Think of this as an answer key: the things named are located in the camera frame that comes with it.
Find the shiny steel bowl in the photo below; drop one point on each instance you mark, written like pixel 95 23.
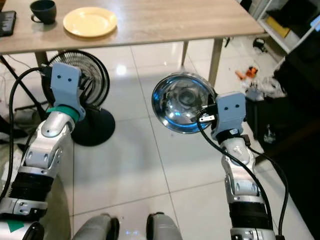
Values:
pixel 180 102

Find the black cup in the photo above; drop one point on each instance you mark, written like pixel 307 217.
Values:
pixel 44 10

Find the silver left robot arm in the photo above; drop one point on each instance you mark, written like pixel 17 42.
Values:
pixel 42 150

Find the orange toy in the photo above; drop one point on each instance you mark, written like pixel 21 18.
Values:
pixel 250 74

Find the crumpled clear plastic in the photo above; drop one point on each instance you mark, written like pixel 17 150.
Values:
pixel 265 87

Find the white shelf unit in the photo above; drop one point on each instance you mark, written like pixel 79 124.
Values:
pixel 272 40

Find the light wooden table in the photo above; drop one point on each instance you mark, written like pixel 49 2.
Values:
pixel 180 20

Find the dark furniture piece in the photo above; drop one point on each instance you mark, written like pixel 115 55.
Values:
pixel 300 125

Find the black tripod stand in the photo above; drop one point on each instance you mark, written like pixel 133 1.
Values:
pixel 30 97

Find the black cased phone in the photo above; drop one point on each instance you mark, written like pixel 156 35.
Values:
pixel 7 23

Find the black floor fan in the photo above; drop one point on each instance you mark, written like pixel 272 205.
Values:
pixel 97 80

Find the grey right robot leg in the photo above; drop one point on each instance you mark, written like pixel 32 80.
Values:
pixel 164 230

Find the grey robot leg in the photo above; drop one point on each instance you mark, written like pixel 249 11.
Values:
pixel 96 230
pixel 164 230

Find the yellow plate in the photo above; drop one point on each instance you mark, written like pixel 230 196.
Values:
pixel 90 22

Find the grey left robot leg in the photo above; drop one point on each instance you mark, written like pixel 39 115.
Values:
pixel 96 230

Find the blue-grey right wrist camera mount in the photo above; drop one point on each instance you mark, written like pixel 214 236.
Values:
pixel 230 107

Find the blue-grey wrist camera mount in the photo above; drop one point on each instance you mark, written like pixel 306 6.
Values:
pixel 230 107
pixel 66 82

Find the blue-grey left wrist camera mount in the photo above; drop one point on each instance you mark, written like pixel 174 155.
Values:
pixel 66 82

